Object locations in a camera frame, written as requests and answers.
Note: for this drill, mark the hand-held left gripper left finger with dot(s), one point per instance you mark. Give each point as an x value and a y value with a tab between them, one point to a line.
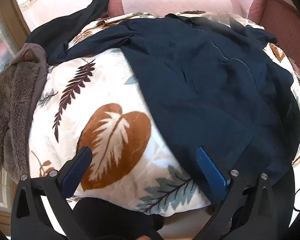
76	167

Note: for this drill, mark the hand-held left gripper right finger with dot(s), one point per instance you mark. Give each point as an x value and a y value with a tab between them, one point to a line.
211	172

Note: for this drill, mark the navy blue zip jacket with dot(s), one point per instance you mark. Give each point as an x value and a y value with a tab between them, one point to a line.
190	80

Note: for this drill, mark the person's black trousers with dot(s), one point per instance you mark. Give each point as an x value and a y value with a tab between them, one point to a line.
110	217

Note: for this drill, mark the leaf printed fleece blanket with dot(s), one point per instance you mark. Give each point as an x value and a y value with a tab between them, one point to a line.
102	85

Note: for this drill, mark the grey-brown fleece lined garment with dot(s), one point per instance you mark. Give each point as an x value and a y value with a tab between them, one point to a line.
10	105

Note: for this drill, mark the black garment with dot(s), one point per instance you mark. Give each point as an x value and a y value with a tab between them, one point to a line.
65	27

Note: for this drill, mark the wooden framed glass door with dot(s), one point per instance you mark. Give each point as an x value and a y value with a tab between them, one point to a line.
2	42

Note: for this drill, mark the pink padded sofa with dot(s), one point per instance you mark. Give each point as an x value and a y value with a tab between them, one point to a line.
165	0

